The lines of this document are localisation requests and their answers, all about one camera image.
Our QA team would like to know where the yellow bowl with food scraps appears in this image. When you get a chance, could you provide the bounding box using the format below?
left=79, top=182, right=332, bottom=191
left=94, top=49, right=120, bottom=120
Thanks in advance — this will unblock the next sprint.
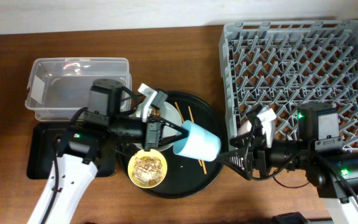
left=127, top=149, right=168, bottom=189

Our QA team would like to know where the grey round plate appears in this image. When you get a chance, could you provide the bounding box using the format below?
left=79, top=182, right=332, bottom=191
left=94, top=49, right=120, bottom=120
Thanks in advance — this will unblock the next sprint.
left=133, top=102, right=182, bottom=151

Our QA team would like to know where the grey dishwasher rack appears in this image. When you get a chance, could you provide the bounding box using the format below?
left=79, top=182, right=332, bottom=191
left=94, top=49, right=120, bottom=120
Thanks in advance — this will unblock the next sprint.
left=219, top=20, right=358, bottom=153

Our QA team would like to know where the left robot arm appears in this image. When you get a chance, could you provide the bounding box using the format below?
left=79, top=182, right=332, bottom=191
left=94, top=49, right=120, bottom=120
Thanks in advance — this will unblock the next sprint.
left=29, top=78, right=189, bottom=223

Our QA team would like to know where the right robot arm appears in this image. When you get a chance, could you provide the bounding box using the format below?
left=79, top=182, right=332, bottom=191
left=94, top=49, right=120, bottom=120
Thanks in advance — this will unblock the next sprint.
left=218, top=102, right=358, bottom=223

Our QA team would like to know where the wooden chopstick right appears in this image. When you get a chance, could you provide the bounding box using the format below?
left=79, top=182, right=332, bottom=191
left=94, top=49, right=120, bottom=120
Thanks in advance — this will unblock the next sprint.
left=188, top=106, right=207, bottom=175

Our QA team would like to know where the brown gold snack wrapper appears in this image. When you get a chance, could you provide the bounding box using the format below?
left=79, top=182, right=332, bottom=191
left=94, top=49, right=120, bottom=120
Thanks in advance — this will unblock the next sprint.
left=150, top=107, right=161, bottom=117

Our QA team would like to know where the blue plastic cup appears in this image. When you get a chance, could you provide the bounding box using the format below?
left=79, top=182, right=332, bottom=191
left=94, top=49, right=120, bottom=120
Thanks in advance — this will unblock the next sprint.
left=173, top=121, right=221, bottom=162

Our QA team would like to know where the black round tray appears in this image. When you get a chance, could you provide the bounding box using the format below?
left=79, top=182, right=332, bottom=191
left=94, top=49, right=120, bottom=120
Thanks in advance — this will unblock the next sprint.
left=118, top=91, right=229, bottom=200

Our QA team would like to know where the black rectangular tray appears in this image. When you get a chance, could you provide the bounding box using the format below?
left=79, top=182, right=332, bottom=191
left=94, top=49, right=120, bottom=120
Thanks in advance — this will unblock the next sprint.
left=27, top=122, right=116, bottom=179

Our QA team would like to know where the clear plastic bin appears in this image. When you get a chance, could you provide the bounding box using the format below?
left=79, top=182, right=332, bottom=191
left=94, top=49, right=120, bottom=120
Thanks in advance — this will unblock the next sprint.
left=25, top=57, right=132, bottom=122

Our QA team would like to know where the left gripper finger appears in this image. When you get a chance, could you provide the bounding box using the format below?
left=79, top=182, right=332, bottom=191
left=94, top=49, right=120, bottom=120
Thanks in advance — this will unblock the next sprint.
left=159, top=118, right=188, bottom=137
left=160, top=135, right=187, bottom=149

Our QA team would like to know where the wooden chopstick left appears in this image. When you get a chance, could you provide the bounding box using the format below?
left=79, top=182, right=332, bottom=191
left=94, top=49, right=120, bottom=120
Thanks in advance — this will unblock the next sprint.
left=174, top=101, right=185, bottom=123

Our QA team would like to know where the wooden chopstick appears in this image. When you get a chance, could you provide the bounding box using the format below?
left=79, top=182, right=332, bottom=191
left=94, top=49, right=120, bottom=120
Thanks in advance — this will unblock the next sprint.
left=188, top=106, right=207, bottom=175
left=174, top=101, right=185, bottom=123

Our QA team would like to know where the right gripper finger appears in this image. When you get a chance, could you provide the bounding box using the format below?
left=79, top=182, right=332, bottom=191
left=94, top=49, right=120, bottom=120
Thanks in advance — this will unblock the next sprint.
left=221, top=156, right=247, bottom=179
left=219, top=138, right=246, bottom=156

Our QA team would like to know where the black device at bottom edge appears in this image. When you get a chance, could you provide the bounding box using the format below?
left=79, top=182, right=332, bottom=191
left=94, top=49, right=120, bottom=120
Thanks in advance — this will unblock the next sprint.
left=271, top=212, right=309, bottom=224

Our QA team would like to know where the pink plastic cup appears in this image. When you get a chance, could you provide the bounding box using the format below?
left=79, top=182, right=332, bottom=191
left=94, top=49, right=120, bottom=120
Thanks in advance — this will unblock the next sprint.
left=237, top=120, right=252, bottom=136

